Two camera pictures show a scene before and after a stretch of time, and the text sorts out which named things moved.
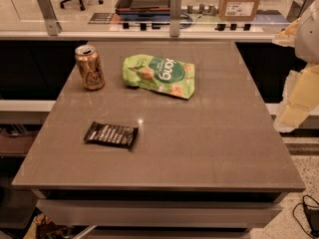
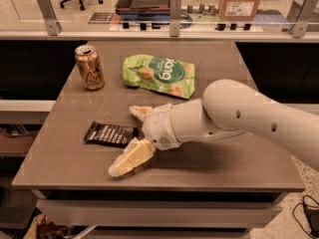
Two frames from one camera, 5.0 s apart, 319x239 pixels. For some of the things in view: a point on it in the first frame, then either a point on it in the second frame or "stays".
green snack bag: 159,75 stays
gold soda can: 89,63 stays
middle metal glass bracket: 175,9 stays
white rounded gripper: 309,37 -> 159,125
